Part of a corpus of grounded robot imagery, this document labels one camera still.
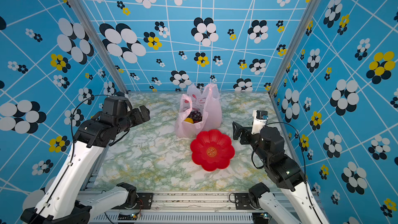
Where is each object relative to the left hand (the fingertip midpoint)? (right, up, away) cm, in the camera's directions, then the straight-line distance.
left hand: (143, 112), depth 69 cm
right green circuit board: (+53, -48, +1) cm, 72 cm away
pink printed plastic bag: (+29, +4, +4) cm, 30 cm away
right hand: (+45, -4, -3) cm, 46 cm away
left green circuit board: (-9, -49, +3) cm, 50 cm away
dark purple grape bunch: (+22, -3, +26) cm, 35 cm away
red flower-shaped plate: (+33, -24, +22) cm, 46 cm away
